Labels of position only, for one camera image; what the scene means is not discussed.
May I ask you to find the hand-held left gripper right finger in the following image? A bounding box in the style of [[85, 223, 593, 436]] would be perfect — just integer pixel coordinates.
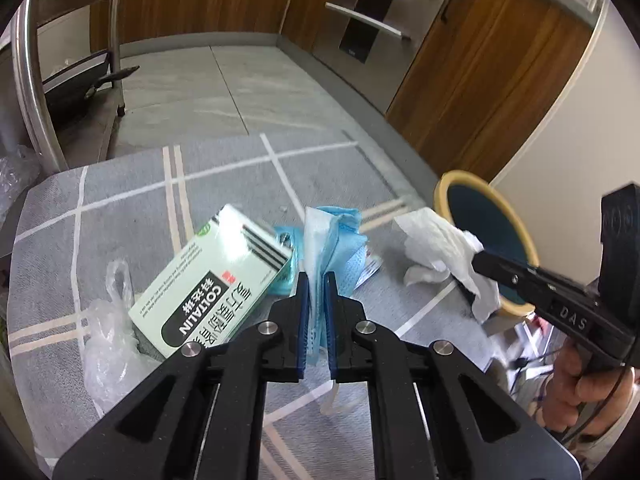
[[322, 271, 586, 480]]

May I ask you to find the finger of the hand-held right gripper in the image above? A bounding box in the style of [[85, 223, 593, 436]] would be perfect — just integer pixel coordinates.
[[471, 250, 551, 307]]

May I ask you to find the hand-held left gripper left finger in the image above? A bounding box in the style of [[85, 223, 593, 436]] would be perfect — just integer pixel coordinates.
[[52, 271, 311, 480]]

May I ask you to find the yellow rimmed trash bin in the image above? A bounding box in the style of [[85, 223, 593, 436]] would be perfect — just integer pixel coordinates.
[[434, 170, 541, 318]]

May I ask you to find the blue face mask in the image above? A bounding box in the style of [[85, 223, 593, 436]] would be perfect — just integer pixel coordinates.
[[272, 225, 306, 261], [299, 205, 373, 417]]

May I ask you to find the white tissue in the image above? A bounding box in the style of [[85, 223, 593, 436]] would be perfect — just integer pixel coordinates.
[[393, 208, 501, 324]]

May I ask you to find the person's right hand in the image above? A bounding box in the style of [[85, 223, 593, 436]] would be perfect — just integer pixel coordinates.
[[542, 332, 638, 458]]

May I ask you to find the small white packet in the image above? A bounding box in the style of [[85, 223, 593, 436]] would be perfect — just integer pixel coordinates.
[[355, 255, 383, 291]]

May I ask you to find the green white medicine box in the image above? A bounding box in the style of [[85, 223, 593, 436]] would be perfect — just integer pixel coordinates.
[[127, 203, 295, 359]]

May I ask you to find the grey checked mat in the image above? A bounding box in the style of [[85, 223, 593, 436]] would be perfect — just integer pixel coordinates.
[[10, 130, 521, 480]]

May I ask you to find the wooden corner base cabinet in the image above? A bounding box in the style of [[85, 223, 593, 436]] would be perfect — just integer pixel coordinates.
[[282, 0, 596, 183]]

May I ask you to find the stainless steel oven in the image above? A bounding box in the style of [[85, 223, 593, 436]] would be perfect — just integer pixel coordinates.
[[312, 0, 463, 68]]

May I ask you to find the large clear plastic bag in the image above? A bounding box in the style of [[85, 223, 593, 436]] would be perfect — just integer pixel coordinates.
[[0, 145, 41, 226]]

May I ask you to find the black frying pan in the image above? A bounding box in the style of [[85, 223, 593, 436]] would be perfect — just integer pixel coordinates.
[[42, 50, 141, 128]]

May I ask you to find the stainless steel rack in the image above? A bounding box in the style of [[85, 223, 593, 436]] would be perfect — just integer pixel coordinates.
[[10, 0, 126, 173]]

